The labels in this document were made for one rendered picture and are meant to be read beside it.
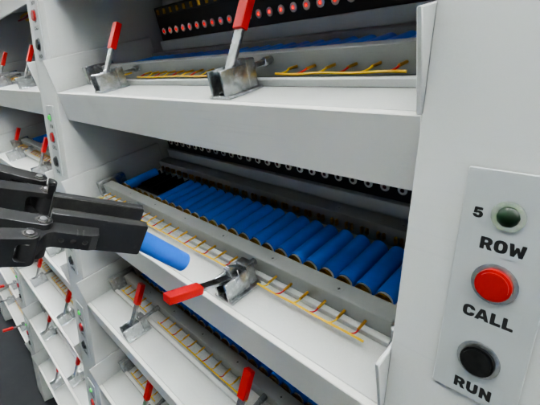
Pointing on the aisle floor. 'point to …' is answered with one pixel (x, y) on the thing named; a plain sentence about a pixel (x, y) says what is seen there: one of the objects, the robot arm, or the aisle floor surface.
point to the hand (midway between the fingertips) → (97, 223)
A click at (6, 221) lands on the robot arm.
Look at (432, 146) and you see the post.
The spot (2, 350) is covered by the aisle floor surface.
